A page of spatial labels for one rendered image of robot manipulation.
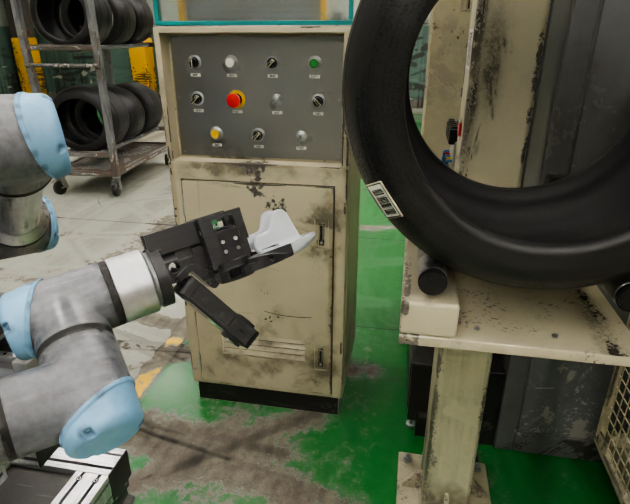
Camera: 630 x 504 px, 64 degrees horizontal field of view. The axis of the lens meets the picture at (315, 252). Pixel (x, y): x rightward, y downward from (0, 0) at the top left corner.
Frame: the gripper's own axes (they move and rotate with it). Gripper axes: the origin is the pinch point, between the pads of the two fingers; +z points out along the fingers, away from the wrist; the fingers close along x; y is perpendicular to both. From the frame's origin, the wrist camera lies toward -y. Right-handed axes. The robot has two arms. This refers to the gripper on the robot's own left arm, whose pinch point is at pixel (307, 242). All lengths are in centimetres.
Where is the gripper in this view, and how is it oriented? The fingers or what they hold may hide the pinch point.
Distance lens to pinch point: 67.3
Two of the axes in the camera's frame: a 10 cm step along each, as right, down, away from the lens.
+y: -2.8, -9.5, -1.5
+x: -4.4, -0.2, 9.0
